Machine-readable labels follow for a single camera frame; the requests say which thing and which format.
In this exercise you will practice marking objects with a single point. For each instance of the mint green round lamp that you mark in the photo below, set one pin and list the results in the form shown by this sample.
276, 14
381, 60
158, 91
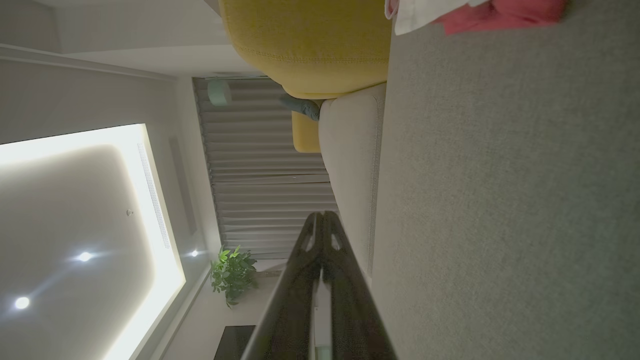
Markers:
219, 92

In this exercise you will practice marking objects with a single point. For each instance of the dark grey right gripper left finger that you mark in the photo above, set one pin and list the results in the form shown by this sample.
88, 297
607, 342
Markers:
300, 300

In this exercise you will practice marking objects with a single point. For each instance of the small yellow sofa cushion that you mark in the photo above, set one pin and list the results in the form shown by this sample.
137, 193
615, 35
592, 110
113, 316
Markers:
305, 135

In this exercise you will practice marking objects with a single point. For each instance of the white cloth garment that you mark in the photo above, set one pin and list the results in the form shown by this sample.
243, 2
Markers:
425, 15

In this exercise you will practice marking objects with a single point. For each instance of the green potted plant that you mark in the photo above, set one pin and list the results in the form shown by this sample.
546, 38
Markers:
232, 275

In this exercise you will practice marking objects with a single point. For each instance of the red shorts with white band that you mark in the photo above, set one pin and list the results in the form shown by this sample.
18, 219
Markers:
510, 15

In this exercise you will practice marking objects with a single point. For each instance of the light grey sofa backrest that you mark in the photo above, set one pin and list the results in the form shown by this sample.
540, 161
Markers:
350, 175

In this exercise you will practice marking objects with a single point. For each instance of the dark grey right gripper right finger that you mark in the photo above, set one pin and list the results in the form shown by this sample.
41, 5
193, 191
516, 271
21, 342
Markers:
355, 320

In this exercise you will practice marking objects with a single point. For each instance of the grey fabric sofa seat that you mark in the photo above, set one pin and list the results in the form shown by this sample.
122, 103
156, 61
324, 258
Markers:
500, 200

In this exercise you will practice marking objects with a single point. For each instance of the grey pleated curtain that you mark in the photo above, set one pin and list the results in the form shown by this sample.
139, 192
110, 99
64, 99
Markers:
260, 175

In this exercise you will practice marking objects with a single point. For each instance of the teal pillow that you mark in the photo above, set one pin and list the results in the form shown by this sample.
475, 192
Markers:
302, 107

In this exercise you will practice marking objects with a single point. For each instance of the black flat screen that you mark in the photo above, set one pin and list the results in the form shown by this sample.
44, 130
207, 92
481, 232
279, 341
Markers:
234, 345

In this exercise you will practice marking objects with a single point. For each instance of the recessed ceiling light panel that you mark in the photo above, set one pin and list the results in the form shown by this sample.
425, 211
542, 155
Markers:
160, 280

